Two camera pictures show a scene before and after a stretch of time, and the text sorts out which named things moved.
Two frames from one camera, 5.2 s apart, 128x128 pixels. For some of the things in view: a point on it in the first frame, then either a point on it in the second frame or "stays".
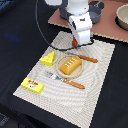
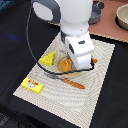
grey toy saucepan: (95, 11) stays
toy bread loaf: (72, 64) stays
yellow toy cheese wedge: (48, 59) stays
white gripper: (81, 25) → (80, 48)
